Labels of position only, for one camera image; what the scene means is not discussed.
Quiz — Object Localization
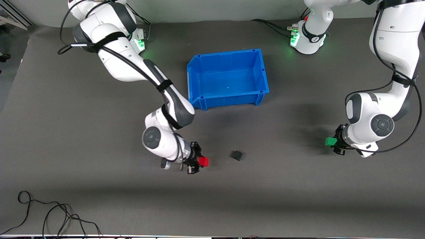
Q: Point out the dark grey table mat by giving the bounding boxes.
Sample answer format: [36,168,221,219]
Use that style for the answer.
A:
[0,13,425,237]

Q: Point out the blue plastic storage bin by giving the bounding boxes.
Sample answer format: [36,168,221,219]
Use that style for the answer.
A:
[187,48,270,111]

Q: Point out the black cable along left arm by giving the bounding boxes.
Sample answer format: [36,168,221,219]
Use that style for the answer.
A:
[344,7,423,154]

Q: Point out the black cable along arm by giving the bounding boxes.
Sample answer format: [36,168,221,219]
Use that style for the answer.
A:
[344,7,423,154]
[57,0,186,163]

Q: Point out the black cable along right arm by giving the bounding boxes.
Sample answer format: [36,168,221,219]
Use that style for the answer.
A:
[57,0,186,163]

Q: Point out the black left arm base cables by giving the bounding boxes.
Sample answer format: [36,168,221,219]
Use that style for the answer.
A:
[251,7,311,39]

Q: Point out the black arm base cables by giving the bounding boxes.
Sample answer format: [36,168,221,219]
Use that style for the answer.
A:
[251,7,311,39]
[126,5,152,42]

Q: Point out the black right arm base cables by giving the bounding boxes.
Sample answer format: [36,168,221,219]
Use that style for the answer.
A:
[126,5,152,42]

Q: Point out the loose thin black cable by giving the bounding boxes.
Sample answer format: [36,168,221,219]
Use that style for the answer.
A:
[0,191,102,237]

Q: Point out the aluminium frame rail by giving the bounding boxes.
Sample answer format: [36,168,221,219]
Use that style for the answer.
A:
[0,4,34,31]

